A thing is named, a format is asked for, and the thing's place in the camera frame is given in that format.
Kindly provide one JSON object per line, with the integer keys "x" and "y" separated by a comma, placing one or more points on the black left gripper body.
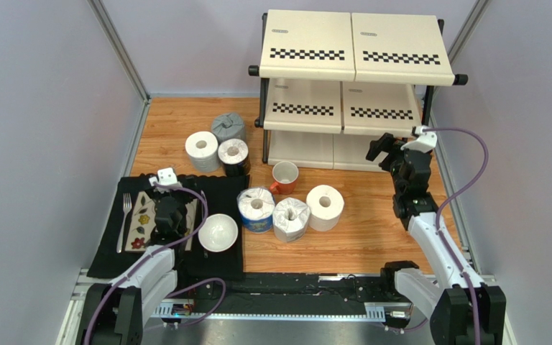
{"x": 180, "y": 203}

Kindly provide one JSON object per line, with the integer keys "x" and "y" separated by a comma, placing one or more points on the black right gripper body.
{"x": 389, "y": 152}

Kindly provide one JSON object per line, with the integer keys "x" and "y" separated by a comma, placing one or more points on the white embossed paper roll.
{"x": 202, "y": 150}

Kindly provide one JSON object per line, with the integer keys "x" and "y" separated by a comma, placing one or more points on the plain white paper roll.
{"x": 326, "y": 206}

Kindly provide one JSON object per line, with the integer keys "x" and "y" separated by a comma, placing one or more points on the blue-wrapped paper roll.
{"x": 256, "y": 206}

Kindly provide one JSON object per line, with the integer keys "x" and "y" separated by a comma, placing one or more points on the white plastic-wrapped paper roll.
{"x": 290, "y": 219}

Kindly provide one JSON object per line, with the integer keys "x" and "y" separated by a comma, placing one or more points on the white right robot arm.
{"x": 458, "y": 305}

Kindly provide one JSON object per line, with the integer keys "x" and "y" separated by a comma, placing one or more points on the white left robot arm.
{"x": 116, "y": 312}

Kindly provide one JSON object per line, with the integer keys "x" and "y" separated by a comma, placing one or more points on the beige checkered three-tier shelf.
{"x": 332, "y": 82}

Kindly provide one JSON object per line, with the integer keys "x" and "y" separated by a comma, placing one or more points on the floral square ceramic plate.
{"x": 140, "y": 226}

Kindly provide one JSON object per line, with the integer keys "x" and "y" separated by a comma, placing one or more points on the silver metal fork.
{"x": 127, "y": 207}

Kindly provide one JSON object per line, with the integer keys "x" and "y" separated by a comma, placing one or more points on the white ceramic bowl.
{"x": 218, "y": 233}

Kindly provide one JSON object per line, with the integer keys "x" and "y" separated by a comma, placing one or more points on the black-wrapped paper roll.
{"x": 234, "y": 156}

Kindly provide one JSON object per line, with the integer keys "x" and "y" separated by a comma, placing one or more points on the grey-wrapped paper roll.
{"x": 229, "y": 126}

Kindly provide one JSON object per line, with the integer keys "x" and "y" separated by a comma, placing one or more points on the orange ceramic mug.
{"x": 285, "y": 175}

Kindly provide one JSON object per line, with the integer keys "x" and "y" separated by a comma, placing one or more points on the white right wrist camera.
{"x": 425, "y": 140}

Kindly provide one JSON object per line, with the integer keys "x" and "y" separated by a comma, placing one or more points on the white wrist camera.
{"x": 165, "y": 178}
{"x": 425, "y": 140}

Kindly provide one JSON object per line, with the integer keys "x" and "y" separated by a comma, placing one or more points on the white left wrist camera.
{"x": 165, "y": 178}

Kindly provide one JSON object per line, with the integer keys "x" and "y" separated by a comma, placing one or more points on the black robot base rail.
{"x": 293, "y": 297}

